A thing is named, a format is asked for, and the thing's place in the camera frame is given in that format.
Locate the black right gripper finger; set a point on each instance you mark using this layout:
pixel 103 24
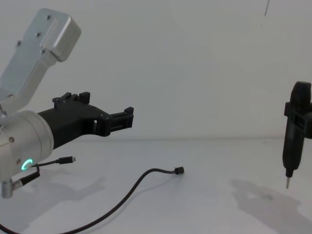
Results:
pixel 306 122

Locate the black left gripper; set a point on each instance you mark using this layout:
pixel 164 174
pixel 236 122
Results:
pixel 73 119

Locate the white table cloth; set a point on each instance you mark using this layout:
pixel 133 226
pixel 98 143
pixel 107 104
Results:
pixel 195 195

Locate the plain pale wall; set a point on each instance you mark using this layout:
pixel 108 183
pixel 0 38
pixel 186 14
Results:
pixel 182 61

